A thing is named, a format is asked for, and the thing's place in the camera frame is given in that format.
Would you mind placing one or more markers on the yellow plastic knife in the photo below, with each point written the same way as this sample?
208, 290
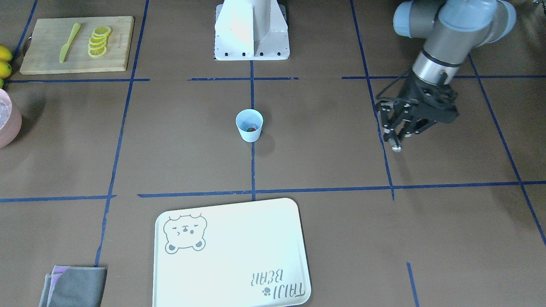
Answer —
66, 46

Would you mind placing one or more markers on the cream bear serving tray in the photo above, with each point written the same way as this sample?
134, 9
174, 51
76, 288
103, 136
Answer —
249, 254

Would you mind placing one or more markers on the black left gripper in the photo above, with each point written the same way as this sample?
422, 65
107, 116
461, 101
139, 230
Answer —
413, 91

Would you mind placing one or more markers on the whole yellow lemon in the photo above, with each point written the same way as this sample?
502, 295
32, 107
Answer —
5, 70
5, 54

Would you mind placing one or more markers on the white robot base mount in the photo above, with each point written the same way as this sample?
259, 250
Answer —
251, 30

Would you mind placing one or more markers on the light blue plastic cup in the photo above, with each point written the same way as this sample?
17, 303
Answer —
249, 123

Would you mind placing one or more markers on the pink bowl of ice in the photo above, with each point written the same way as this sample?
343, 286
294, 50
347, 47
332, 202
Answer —
11, 119

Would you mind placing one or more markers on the lemon slices row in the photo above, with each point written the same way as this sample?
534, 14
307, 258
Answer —
97, 43

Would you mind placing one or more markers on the wooden cutting board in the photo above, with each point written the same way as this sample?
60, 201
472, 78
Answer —
49, 35

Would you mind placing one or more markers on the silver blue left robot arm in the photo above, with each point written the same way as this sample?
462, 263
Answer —
451, 29

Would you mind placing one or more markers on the grey purple folded cloth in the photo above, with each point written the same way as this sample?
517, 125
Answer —
73, 286

